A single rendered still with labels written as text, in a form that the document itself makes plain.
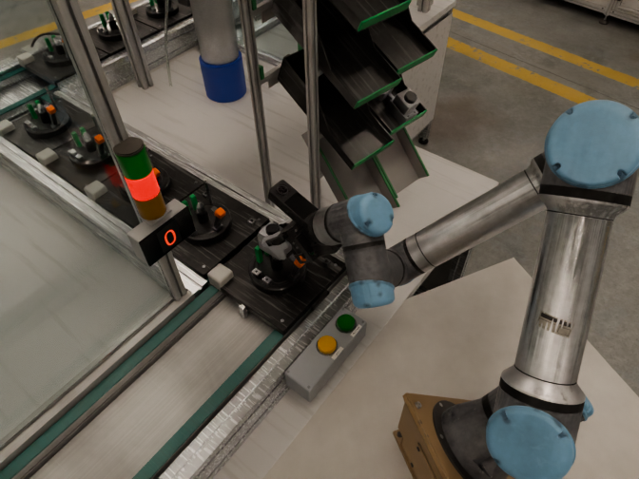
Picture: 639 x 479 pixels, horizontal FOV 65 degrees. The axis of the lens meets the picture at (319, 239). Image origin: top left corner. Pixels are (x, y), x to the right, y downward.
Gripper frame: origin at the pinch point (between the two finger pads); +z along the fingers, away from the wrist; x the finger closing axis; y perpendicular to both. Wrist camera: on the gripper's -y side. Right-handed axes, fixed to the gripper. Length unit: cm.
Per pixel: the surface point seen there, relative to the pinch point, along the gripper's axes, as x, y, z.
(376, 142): 30.6, -1.9, -11.4
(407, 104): 40.7, -4.8, -16.4
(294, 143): 51, -9, 44
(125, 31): 42, -74, 77
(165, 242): -20.1, -12.7, -0.2
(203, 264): -9.7, -1.3, 20.7
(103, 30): 47, -85, 101
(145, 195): -20.3, -22.2, -8.7
